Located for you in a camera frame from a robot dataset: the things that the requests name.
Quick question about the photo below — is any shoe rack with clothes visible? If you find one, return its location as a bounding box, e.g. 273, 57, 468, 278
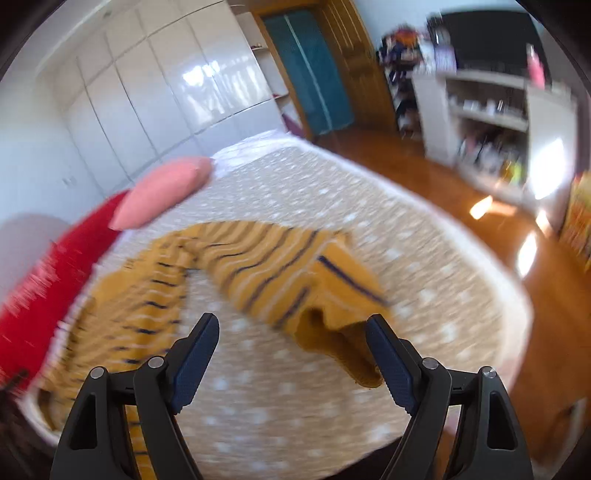
376, 24, 423, 139

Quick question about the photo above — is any long red pillow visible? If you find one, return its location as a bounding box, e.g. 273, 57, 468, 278
0, 191, 127, 390

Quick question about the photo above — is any pink cushion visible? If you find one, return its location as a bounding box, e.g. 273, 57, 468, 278
109, 156, 213, 231

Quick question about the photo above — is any brown wooden door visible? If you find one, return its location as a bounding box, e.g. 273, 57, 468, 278
315, 0, 397, 133

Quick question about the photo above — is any yellow striped knit sweater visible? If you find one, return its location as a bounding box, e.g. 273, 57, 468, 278
38, 221, 396, 479

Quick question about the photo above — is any beige spotted quilt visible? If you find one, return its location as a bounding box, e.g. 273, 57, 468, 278
22, 136, 533, 479

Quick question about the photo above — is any black television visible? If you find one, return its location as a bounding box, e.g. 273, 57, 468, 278
442, 10, 551, 82

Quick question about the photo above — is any white shelf unit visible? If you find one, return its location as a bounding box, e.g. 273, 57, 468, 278
412, 69, 578, 229

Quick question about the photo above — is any white glossy wardrobe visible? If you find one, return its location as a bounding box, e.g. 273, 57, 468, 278
53, 1, 286, 193

